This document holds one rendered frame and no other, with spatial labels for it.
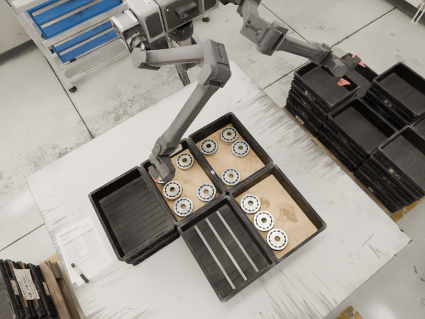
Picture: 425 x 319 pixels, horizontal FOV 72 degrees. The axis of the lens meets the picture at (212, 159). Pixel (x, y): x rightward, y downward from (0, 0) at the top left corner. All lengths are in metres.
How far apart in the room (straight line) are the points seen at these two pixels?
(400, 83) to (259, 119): 1.22
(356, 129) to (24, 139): 2.93
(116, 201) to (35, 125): 1.83
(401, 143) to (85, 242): 2.12
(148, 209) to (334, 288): 1.03
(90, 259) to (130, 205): 0.37
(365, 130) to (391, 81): 0.44
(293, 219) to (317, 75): 1.34
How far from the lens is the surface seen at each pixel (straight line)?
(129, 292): 1.70
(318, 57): 1.41
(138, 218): 1.61
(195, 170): 1.64
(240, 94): 2.06
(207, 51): 1.01
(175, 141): 1.14
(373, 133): 2.50
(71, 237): 1.87
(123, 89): 3.20
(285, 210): 1.58
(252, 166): 1.64
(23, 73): 3.86
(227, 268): 1.50
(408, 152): 2.38
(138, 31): 1.35
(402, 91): 2.67
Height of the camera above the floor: 2.32
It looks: 64 degrees down
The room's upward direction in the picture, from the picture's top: 7 degrees counter-clockwise
